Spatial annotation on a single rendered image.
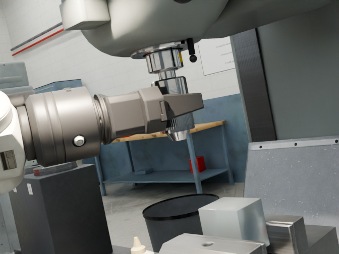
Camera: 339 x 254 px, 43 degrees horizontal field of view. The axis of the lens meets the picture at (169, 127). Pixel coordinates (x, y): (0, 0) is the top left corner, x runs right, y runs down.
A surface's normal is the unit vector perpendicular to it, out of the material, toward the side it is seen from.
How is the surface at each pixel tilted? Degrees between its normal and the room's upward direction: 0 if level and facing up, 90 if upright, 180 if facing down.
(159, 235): 94
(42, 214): 90
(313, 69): 90
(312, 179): 64
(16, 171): 133
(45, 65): 90
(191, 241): 0
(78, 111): 72
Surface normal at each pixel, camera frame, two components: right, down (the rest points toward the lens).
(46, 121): 0.29, -0.24
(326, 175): -0.71, -0.29
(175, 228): -0.22, 0.16
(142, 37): 0.11, 0.88
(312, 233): -0.19, -0.98
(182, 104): 0.33, -0.01
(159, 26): 0.33, 0.68
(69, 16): -0.70, 0.18
